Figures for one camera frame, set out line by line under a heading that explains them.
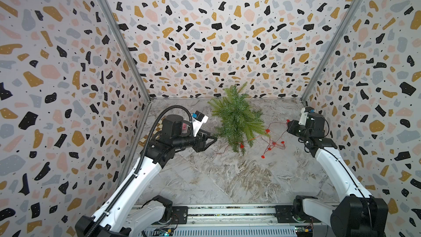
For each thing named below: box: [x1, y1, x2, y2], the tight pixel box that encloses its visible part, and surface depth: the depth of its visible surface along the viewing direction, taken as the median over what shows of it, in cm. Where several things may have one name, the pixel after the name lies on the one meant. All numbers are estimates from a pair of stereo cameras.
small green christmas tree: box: [207, 82, 270, 156], surface depth 78 cm
